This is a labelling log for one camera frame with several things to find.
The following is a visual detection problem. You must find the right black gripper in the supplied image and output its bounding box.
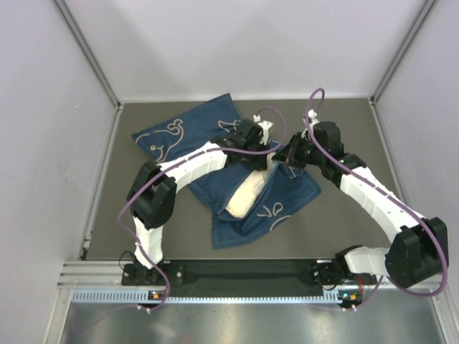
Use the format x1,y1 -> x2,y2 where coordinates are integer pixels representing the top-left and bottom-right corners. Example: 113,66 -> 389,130
272,131 -> 326,169

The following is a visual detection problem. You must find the cream pillow with bear print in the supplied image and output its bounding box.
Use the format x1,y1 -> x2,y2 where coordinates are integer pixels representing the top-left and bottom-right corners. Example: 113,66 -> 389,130
224,153 -> 277,219

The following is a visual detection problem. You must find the dark blue embroidered pillowcase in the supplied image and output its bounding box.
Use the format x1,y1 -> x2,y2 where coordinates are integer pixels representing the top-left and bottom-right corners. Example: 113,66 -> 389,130
132,94 -> 321,249

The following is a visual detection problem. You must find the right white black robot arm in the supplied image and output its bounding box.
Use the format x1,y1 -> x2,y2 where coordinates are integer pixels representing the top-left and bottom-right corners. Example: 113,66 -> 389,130
273,121 -> 448,289

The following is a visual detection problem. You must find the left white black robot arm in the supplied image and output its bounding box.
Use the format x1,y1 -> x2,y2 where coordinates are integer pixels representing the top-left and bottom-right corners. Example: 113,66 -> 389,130
125,115 -> 273,285

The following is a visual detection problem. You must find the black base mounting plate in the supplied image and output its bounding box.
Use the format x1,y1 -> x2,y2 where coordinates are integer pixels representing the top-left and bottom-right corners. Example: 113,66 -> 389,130
121,259 -> 376,287

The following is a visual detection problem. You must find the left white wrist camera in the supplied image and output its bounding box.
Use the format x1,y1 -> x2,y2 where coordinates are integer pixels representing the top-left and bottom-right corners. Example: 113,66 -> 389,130
252,115 -> 273,145

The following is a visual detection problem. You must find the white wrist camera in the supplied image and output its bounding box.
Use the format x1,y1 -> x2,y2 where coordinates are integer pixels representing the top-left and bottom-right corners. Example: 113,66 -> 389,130
302,110 -> 319,138
252,115 -> 273,145

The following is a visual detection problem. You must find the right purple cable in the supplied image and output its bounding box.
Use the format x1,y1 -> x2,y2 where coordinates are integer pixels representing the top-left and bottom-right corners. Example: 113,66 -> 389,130
303,87 -> 451,311

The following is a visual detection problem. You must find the purple cable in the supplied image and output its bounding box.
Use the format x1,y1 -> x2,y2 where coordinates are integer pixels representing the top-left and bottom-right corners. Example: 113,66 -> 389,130
118,107 -> 288,311
303,87 -> 451,311

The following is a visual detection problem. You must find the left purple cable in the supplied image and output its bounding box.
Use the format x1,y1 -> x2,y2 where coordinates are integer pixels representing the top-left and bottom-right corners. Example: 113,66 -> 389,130
118,107 -> 288,311

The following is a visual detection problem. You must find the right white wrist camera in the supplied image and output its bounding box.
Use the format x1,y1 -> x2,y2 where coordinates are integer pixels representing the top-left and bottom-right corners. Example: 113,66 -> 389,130
302,110 -> 319,138

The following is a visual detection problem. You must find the left aluminium frame post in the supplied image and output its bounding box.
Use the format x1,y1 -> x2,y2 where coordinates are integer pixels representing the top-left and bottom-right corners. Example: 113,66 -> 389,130
52,0 -> 123,261

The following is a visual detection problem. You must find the aluminium frame post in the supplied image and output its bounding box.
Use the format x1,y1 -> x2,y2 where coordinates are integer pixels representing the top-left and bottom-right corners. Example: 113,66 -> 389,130
369,1 -> 443,217
52,0 -> 123,261

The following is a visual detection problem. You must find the aluminium front frame rail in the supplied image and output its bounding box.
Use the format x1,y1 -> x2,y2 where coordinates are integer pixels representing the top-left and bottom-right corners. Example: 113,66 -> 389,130
57,259 -> 448,287

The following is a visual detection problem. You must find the right aluminium frame post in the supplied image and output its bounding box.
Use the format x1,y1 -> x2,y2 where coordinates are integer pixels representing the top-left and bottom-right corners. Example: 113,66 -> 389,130
369,1 -> 443,217

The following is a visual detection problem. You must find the grey slotted cable duct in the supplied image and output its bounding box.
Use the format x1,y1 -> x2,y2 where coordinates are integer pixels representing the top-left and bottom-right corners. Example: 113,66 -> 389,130
72,289 -> 360,305

